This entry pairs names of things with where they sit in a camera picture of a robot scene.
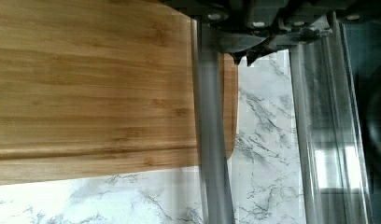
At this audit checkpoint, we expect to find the bamboo cutting board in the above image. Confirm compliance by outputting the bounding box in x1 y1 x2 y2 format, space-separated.
0 0 239 187

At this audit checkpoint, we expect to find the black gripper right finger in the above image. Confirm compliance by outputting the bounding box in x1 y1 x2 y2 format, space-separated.
246 15 332 66

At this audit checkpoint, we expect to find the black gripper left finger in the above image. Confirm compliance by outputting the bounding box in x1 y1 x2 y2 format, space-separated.
206 6 275 65

